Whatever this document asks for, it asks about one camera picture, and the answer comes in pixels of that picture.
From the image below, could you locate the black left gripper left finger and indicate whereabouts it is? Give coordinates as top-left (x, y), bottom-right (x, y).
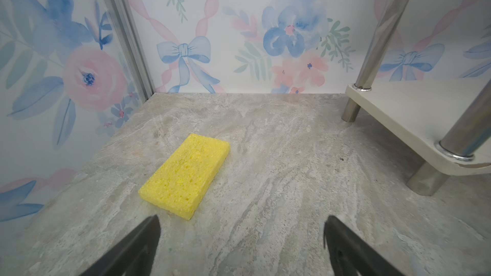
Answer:
top-left (82, 215), bottom-right (161, 275)

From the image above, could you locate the white two-tier metal shelf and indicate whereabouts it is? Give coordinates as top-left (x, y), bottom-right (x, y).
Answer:
top-left (342, 0), bottom-right (490, 196)

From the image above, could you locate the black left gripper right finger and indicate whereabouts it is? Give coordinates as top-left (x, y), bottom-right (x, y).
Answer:
top-left (323, 215), bottom-right (402, 275)

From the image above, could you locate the aluminium left corner post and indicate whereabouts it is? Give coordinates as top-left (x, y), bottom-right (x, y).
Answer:
top-left (104, 0), bottom-right (155, 101)

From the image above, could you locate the bright yellow cellulose sponge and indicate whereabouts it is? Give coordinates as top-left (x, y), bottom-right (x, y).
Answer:
top-left (138, 134), bottom-right (231, 221)

